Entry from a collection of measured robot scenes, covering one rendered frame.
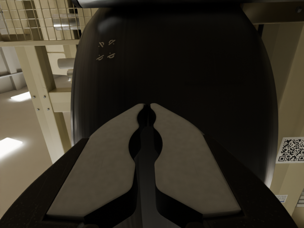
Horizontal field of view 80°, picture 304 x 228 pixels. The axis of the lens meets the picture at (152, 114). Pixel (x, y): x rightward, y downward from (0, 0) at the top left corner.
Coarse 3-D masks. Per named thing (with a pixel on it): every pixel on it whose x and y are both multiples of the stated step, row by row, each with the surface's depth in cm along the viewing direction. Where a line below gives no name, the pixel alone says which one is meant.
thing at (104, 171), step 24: (120, 120) 10; (144, 120) 12; (96, 144) 9; (120, 144) 9; (72, 168) 7; (96, 168) 7; (120, 168) 7; (72, 192) 6; (96, 192) 6; (120, 192) 6; (48, 216) 6; (72, 216) 6; (96, 216) 6; (120, 216) 7
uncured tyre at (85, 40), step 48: (144, 48) 22; (192, 48) 22; (240, 48) 22; (96, 96) 22; (144, 96) 21; (192, 96) 21; (240, 96) 21; (144, 144) 21; (240, 144) 21; (144, 192) 22
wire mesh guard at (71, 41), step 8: (0, 0) 66; (8, 0) 66; (16, 0) 66; (56, 0) 66; (64, 0) 66; (8, 8) 67; (16, 8) 67; (24, 8) 67; (56, 8) 67; (64, 8) 67; (72, 8) 67; (8, 32) 70; (0, 40) 71; (40, 40) 72; (48, 40) 71; (56, 40) 71; (64, 40) 71; (72, 40) 71
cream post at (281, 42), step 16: (272, 32) 40; (288, 32) 35; (272, 48) 40; (288, 48) 35; (272, 64) 40; (288, 64) 35; (288, 80) 36; (288, 96) 37; (288, 112) 39; (288, 128) 40; (288, 176) 46; (288, 192) 49; (288, 208) 51
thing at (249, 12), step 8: (248, 8) 45; (256, 8) 41; (264, 8) 39; (272, 8) 36; (280, 8) 34; (288, 8) 32; (296, 8) 29; (248, 16) 45; (256, 16) 42; (264, 16) 39; (272, 16) 36; (280, 16) 34; (288, 16) 32; (296, 16) 30
